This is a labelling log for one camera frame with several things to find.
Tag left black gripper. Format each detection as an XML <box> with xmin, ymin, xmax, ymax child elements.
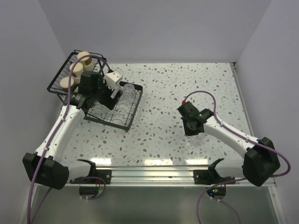
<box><xmin>92</xmin><ymin>74</ymin><xmax>122</xmax><ymax>110</ymax></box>

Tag clear plastic cup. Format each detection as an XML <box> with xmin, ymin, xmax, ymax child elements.
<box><xmin>93</xmin><ymin>103</ymin><xmax>109</xmax><ymax>116</ymax></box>
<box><xmin>188</xmin><ymin>133</ymin><xmax>207</xmax><ymax>147</ymax></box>
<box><xmin>122</xmin><ymin>83</ymin><xmax>136</xmax><ymax>101</ymax></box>

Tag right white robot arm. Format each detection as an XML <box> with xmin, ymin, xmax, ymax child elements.
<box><xmin>178</xmin><ymin>101</ymin><xmax>280</xmax><ymax>187</ymax></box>

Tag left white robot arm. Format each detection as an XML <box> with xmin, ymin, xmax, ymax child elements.
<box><xmin>22</xmin><ymin>71</ymin><xmax>122</xmax><ymax>189</ymax></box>

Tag beige cup far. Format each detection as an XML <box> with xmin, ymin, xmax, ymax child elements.
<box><xmin>77</xmin><ymin>51</ymin><xmax>95</xmax><ymax>71</ymax></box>

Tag beige cup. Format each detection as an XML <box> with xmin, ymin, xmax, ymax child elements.
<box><xmin>59</xmin><ymin>77</ymin><xmax>78</xmax><ymax>92</ymax></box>
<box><xmin>77</xmin><ymin>51</ymin><xmax>95</xmax><ymax>71</ymax></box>
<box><xmin>70</xmin><ymin>63</ymin><xmax>84</xmax><ymax>78</ymax></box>

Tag beige cup middle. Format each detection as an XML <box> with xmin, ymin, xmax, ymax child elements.
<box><xmin>70</xmin><ymin>63</ymin><xmax>84</xmax><ymax>78</ymax></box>

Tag beige cup near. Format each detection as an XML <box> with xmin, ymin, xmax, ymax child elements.
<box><xmin>59</xmin><ymin>77</ymin><xmax>78</xmax><ymax>92</ymax></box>

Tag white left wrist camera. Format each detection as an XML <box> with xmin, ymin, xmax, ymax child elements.
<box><xmin>104</xmin><ymin>71</ymin><xmax>123</xmax><ymax>90</ymax></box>

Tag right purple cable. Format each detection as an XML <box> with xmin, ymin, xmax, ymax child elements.
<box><xmin>182</xmin><ymin>90</ymin><xmax>292</xmax><ymax>224</ymax></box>

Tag purple cable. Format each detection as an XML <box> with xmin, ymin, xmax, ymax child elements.
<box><xmin>25</xmin><ymin>53</ymin><xmax>112</xmax><ymax>224</ymax></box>
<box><xmin>182</xmin><ymin>90</ymin><xmax>292</xmax><ymax>224</ymax></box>

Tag black wire dish rack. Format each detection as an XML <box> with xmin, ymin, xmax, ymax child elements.
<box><xmin>47</xmin><ymin>49</ymin><xmax>143</xmax><ymax>133</ymax></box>

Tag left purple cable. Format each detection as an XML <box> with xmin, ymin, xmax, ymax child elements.
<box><xmin>25</xmin><ymin>53</ymin><xmax>112</xmax><ymax>224</ymax></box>

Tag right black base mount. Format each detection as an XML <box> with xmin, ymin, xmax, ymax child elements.
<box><xmin>193</xmin><ymin>169</ymin><xmax>235</xmax><ymax>185</ymax></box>

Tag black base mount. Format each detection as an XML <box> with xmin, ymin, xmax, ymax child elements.
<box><xmin>70</xmin><ymin>169</ymin><xmax>112</xmax><ymax>184</ymax></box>
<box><xmin>193</xmin><ymin>169</ymin><xmax>235</xmax><ymax>185</ymax></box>

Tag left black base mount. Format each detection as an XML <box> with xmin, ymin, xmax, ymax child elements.
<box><xmin>70</xmin><ymin>169</ymin><xmax>112</xmax><ymax>184</ymax></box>

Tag aluminium mounting rail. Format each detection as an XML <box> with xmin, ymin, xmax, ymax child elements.
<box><xmin>67</xmin><ymin>166</ymin><xmax>275</xmax><ymax>186</ymax></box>

